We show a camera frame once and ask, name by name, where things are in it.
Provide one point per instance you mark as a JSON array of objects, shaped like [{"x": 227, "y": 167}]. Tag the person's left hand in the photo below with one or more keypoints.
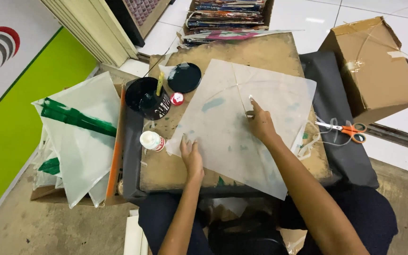
[{"x": 192, "y": 161}]

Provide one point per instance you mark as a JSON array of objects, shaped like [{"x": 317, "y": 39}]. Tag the person's right hand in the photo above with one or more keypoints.
[{"x": 261, "y": 124}]

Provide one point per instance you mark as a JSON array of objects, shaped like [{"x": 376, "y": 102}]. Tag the person's left fingers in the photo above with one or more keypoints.
[{"x": 188, "y": 142}]

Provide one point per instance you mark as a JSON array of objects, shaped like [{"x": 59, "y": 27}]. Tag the white paper kite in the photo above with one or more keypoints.
[{"x": 239, "y": 124}]

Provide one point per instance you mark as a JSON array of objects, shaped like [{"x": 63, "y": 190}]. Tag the white glue bottle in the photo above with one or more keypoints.
[{"x": 152, "y": 141}]

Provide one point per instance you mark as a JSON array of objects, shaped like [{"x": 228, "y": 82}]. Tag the red and white bottle cap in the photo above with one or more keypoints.
[{"x": 177, "y": 99}]

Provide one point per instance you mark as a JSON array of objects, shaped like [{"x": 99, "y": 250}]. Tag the black paint can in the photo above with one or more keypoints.
[{"x": 147, "y": 98}]

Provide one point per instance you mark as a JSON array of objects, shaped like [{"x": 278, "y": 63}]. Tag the black paint can lid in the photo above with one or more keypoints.
[{"x": 184, "y": 77}]

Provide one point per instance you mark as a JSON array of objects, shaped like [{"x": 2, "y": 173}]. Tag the wooden paint brush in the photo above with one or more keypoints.
[{"x": 159, "y": 84}]

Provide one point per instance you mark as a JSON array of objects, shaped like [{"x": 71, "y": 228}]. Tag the white paper sheets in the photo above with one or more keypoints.
[{"x": 135, "y": 232}]

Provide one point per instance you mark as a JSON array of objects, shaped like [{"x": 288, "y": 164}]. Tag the carton of painted white kites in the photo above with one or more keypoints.
[{"x": 80, "y": 141}]

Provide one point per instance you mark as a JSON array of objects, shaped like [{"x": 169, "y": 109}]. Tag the pink and green kite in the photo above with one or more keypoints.
[{"x": 232, "y": 34}]

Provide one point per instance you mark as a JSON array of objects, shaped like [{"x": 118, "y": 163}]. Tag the brown cardboard work board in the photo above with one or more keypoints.
[{"x": 260, "y": 49}]

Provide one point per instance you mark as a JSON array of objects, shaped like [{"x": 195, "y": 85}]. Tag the white paper strip scraps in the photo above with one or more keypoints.
[{"x": 308, "y": 141}]

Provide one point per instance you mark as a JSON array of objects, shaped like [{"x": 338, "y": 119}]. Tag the carton of colourful kites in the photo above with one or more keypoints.
[{"x": 227, "y": 19}]

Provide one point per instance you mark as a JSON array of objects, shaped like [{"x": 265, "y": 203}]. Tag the dark wooden framed panel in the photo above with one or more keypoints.
[{"x": 138, "y": 16}]

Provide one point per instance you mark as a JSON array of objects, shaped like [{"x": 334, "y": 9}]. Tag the cream folding door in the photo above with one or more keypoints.
[{"x": 94, "y": 30}]

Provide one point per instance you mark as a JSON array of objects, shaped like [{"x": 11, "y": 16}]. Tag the black low table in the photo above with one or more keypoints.
[{"x": 335, "y": 117}]

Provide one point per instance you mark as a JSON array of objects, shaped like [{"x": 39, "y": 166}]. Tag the person's dark trousers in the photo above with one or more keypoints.
[{"x": 349, "y": 219}]

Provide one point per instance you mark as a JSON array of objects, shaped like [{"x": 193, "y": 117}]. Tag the green and white banner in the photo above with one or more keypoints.
[{"x": 16, "y": 88}]

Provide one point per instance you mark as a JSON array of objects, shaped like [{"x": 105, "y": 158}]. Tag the large brown cardboard box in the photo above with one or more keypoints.
[{"x": 370, "y": 67}]

